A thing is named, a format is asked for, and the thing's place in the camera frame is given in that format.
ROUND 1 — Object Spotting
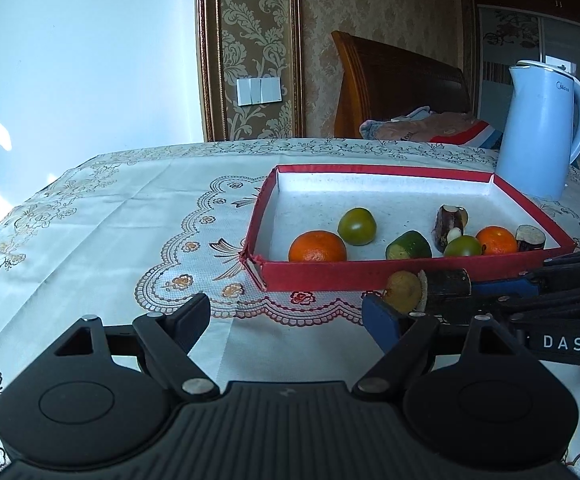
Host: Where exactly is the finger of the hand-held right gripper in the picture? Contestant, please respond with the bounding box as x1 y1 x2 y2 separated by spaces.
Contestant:
470 244 580 300
435 290 580 333

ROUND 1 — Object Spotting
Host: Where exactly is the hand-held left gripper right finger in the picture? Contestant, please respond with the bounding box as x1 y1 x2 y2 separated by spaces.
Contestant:
352 294 528 403

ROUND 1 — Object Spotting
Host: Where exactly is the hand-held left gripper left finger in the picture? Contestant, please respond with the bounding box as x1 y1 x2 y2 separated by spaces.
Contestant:
52 292 213 403

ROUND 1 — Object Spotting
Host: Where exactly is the small orange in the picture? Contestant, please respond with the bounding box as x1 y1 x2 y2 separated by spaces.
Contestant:
476 226 519 256

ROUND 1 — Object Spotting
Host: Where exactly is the green tomato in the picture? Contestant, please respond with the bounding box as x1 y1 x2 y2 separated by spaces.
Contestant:
443 235 483 258
337 207 377 247

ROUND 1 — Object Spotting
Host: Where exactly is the green cucumber piece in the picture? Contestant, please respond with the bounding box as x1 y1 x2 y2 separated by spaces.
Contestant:
386 230 433 261

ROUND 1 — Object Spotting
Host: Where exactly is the knobby dark sugarcane piece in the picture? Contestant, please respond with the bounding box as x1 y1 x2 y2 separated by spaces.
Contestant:
432 204 469 253

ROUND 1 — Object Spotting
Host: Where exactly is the large orange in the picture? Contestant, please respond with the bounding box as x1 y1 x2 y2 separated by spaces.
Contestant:
288 230 348 263

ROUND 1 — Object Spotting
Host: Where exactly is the red shallow box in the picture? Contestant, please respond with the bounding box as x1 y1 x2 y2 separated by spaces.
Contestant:
240 164 578 293

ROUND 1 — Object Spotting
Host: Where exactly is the yellow-brown kiwi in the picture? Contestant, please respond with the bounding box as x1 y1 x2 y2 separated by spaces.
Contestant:
385 270 424 313

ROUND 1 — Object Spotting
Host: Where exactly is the red striped cloth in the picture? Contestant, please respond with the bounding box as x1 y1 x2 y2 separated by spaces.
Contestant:
427 120 501 150

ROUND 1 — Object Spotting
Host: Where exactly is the light blue electric kettle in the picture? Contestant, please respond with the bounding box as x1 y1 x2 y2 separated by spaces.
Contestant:
496 60 580 201

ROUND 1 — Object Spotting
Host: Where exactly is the pink blanket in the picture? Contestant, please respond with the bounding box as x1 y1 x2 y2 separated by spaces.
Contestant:
360 106 490 142

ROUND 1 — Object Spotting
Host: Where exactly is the wooden bed headboard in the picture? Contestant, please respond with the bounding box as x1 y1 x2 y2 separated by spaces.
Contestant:
331 30 472 140

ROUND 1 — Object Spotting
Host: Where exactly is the white wall switch panel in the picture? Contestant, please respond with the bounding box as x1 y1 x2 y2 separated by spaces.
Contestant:
236 76 284 107

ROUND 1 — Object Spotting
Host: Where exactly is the gold framed wall panel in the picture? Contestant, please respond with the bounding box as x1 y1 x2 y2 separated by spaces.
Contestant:
196 0 303 142

